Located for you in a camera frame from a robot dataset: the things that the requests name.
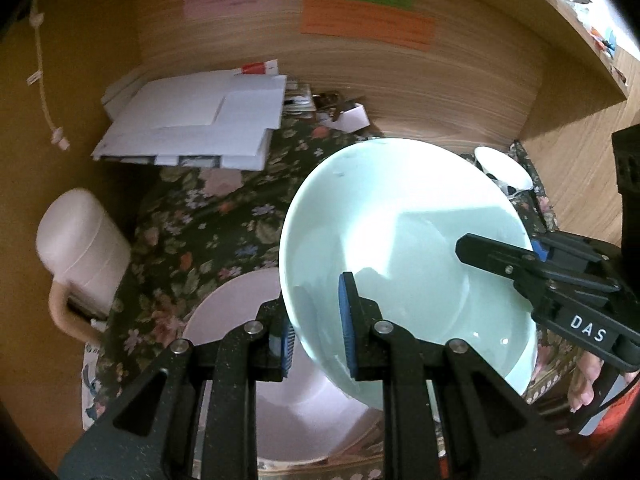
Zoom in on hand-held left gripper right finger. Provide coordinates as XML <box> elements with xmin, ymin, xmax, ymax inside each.
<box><xmin>338</xmin><ymin>271</ymin><xmax>586</xmax><ymax>480</ymax></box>

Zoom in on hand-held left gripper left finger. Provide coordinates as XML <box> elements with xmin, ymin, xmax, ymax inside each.
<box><xmin>57</xmin><ymin>299</ymin><xmax>297</xmax><ymax>480</ymax></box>

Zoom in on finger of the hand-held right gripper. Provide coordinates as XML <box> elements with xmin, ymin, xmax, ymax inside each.
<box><xmin>531</xmin><ymin>232</ymin><xmax>624</xmax><ymax>288</ymax></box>
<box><xmin>455</xmin><ymin>233</ymin><xmax>552</xmax><ymax>293</ymax></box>

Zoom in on large white plate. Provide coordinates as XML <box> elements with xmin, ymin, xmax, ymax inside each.
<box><xmin>182</xmin><ymin>267</ymin><xmax>383</xmax><ymax>463</ymax></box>

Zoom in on pale green bowl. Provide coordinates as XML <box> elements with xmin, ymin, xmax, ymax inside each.
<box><xmin>279</xmin><ymin>138</ymin><xmax>540</xmax><ymax>410</ymax></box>

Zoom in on person's right forearm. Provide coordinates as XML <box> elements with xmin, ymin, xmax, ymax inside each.
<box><xmin>597</xmin><ymin>374</ymin><xmax>640</xmax><ymax>442</ymax></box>

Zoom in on person's right hand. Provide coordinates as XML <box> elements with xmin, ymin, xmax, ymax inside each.
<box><xmin>569</xmin><ymin>354</ymin><xmax>602</xmax><ymax>414</ymax></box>

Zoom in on small white bowl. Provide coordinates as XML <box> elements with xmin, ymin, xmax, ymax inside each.
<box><xmin>474</xmin><ymin>146</ymin><xmax>533</xmax><ymax>198</ymax></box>

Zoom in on dark floral tablecloth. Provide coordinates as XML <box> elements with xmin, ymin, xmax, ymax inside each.
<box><xmin>95</xmin><ymin>125</ymin><xmax>596</xmax><ymax>480</ymax></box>

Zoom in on cartoon print paper sheet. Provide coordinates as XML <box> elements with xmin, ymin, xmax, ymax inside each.
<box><xmin>81</xmin><ymin>342</ymin><xmax>103</xmax><ymax>431</ymax></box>

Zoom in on small white paper box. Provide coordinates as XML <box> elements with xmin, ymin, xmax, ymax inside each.
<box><xmin>320</xmin><ymin>102</ymin><xmax>371</xmax><ymax>133</ymax></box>

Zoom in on pale pink pitcher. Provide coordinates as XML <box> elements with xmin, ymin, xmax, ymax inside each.
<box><xmin>36</xmin><ymin>189</ymin><xmax>132</xmax><ymax>346</ymax></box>

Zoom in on stack of white papers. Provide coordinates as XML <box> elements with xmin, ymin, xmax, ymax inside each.
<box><xmin>91</xmin><ymin>67</ymin><xmax>288</xmax><ymax>171</ymax></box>

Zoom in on orange paper note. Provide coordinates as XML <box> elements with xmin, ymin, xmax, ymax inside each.
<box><xmin>300</xmin><ymin>0</ymin><xmax>437</xmax><ymax>52</ymax></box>

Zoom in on red white paper strip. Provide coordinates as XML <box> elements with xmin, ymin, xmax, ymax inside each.
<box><xmin>239</xmin><ymin>60</ymin><xmax>279</xmax><ymax>76</ymax></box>

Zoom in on white cord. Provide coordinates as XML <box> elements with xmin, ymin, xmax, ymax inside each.
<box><xmin>26</xmin><ymin>0</ymin><xmax>72</xmax><ymax>151</ymax></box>

